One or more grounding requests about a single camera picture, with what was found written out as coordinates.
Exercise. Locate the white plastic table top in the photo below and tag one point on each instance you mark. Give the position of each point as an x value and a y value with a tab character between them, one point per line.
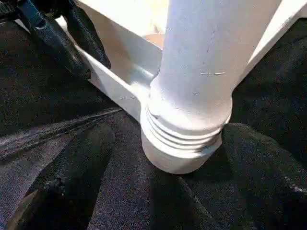
129	52

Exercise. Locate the white plastic table leg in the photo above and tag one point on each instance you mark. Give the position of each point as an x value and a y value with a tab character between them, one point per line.
201	48

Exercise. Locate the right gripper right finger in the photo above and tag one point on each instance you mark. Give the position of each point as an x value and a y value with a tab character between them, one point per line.
273	187

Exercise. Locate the black work mat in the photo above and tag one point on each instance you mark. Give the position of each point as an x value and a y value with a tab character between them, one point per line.
48	120

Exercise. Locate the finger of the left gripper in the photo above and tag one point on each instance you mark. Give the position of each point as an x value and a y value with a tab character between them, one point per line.
57	43
88	33

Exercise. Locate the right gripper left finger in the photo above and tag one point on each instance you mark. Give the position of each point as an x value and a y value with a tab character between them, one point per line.
67	187

